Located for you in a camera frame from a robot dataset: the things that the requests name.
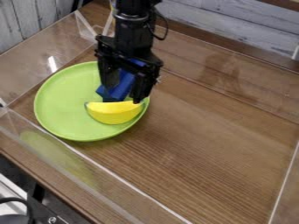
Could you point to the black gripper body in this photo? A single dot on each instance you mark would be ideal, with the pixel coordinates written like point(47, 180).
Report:
point(144, 62)

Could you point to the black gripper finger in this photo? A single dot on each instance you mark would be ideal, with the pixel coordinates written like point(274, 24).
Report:
point(142, 87)
point(108, 73)

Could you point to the blue plastic block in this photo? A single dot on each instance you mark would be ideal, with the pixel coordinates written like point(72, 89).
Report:
point(118, 93)

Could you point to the yellow toy banana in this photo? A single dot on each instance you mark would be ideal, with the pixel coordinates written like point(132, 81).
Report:
point(114, 112)

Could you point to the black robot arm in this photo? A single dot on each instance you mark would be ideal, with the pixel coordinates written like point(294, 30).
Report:
point(135, 17)

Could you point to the green plastic plate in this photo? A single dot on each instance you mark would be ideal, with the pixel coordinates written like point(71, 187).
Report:
point(59, 105)

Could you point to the clear acrylic tray wall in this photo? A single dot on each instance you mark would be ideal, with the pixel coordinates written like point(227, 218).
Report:
point(211, 157)

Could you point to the black metal table frame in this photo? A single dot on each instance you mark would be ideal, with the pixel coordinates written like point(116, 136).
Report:
point(26, 200)

